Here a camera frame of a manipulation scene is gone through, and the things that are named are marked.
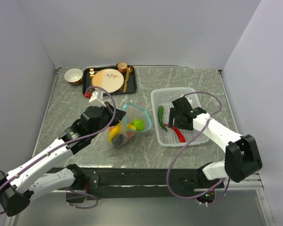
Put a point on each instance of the black serving tray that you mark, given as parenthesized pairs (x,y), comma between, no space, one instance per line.
(131,84)

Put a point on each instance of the gold knife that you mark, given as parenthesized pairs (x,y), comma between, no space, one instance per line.
(126,79)

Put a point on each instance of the gold fork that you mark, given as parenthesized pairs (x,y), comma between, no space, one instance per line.
(91,74)

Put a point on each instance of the toy peach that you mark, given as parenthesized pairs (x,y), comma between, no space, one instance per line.
(130,134)

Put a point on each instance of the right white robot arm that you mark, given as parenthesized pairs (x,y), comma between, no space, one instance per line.
(242,157)

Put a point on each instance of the gold spoon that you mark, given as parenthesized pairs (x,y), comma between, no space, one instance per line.
(130,68)

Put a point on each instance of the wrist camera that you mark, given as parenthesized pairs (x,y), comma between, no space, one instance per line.
(190,98)
(95,97)

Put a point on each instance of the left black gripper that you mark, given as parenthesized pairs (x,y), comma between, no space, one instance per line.
(119,115)

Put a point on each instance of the red chili pepper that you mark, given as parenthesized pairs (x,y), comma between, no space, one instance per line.
(176,132)

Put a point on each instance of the orange and cream plate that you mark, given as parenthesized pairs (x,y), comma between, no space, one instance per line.
(109,79)

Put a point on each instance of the white and red bowl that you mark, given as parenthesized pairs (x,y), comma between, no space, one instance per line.
(74,76)

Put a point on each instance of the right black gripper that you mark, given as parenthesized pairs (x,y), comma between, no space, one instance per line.
(172,113)

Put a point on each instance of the white plastic basket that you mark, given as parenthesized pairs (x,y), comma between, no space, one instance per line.
(164,97)

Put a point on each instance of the clear zip top bag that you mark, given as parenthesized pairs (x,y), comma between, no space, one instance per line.
(132,112)

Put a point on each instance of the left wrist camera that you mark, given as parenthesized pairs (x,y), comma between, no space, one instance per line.
(95,97)

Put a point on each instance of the green toy fruit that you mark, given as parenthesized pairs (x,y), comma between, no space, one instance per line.
(139,124)

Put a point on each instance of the orange cup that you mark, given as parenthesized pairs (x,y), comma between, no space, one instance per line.
(122,67)

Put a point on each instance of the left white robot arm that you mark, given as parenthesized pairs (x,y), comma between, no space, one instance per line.
(14,184)

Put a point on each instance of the green chili pepper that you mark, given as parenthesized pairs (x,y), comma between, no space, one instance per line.
(160,117)

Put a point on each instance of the yellow toy banana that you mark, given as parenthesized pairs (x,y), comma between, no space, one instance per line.
(122,133)

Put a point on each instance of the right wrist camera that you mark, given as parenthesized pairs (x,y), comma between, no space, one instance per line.
(190,98)

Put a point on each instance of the orange toy pumpkin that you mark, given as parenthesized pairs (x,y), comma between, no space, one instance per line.
(113,129)

